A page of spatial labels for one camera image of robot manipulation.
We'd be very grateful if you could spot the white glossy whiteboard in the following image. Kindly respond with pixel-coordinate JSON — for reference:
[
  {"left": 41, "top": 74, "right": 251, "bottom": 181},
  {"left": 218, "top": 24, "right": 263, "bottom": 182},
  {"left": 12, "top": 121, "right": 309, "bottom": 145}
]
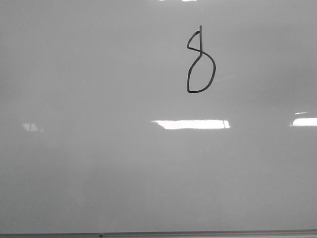
[{"left": 0, "top": 0, "right": 317, "bottom": 233}]

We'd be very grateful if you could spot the grey aluminium whiteboard frame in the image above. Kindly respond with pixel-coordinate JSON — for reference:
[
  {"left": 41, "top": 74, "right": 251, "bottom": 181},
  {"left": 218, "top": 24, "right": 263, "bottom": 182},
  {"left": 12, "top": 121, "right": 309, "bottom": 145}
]
[{"left": 0, "top": 229, "right": 317, "bottom": 238}]

